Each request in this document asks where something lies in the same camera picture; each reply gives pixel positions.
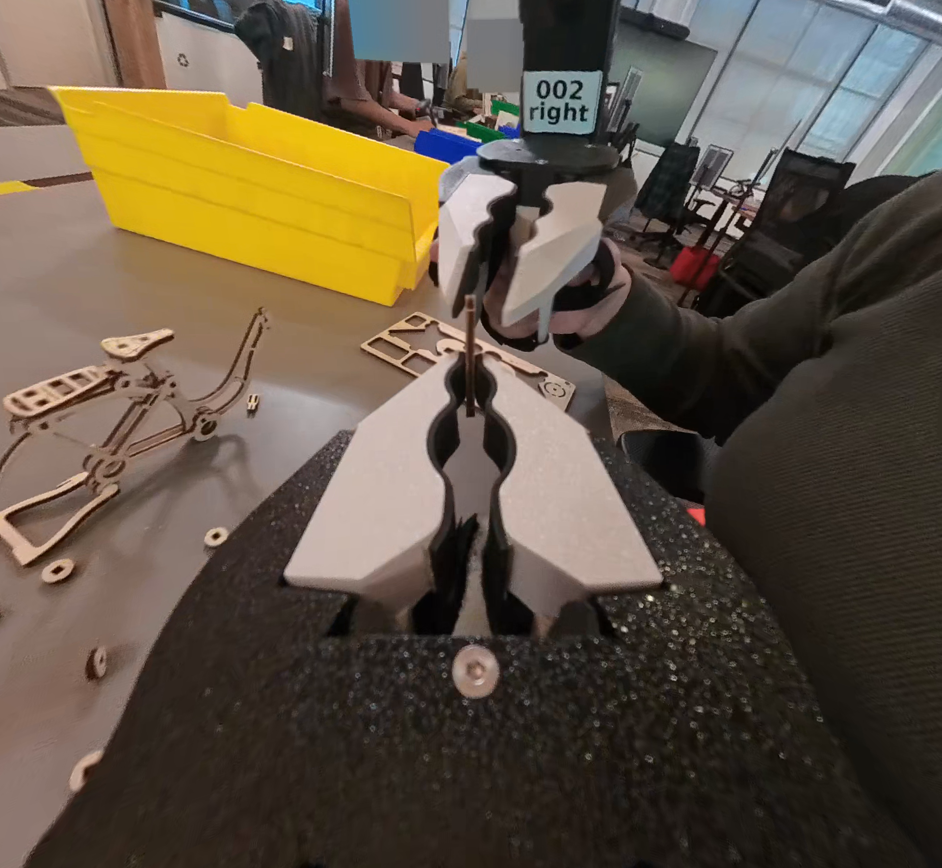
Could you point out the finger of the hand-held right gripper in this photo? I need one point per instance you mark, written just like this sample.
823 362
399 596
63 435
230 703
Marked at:
567 235
460 235

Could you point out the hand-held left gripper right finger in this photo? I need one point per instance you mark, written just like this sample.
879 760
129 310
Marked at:
574 507

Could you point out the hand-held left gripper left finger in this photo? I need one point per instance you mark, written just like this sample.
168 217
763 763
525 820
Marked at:
375 500

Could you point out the small slotted wooden part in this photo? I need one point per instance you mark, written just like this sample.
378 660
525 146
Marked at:
470 353

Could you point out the person's right forearm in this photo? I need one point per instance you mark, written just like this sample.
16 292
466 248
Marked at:
736 338

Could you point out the emptied wooden parts sheet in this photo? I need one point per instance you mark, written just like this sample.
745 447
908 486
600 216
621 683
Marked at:
383 347

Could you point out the person's right hand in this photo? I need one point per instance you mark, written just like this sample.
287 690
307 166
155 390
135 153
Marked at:
596 323

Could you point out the blue plastic bin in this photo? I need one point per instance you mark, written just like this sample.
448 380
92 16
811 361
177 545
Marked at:
449 145

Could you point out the green plastic bin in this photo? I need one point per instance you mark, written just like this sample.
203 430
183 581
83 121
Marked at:
504 113

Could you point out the yellow plastic bin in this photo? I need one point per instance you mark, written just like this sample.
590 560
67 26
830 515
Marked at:
257 198

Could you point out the black mesh chair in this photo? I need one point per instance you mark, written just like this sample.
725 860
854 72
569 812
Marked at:
795 220

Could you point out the dark hanging jacket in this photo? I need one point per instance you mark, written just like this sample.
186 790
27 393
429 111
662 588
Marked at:
283 51

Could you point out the white recycling cabinet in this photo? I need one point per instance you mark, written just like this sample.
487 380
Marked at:
199 66

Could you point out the wooden pillar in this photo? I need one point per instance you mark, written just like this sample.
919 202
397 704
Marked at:
121 7

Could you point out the yellow tape strip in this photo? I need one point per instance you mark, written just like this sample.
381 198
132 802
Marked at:
11 187

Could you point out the wooden bicycle model frame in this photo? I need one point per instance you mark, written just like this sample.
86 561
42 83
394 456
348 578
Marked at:
110 467

